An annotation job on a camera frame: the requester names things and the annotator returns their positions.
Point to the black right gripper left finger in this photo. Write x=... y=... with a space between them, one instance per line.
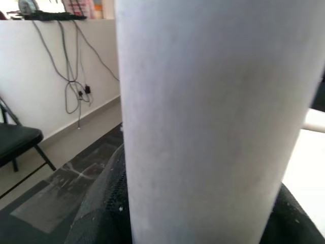
x=106 y=203

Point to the white plastic table leg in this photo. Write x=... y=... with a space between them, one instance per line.
x=208 y=114

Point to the black flat device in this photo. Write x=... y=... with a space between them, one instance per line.
x=50 y=15

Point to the pink printed box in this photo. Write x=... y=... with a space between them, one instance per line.
x=78 y=8

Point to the black folding chair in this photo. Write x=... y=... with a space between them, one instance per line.
x=17 y=142

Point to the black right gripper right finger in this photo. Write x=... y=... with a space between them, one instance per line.
x=294 y=223

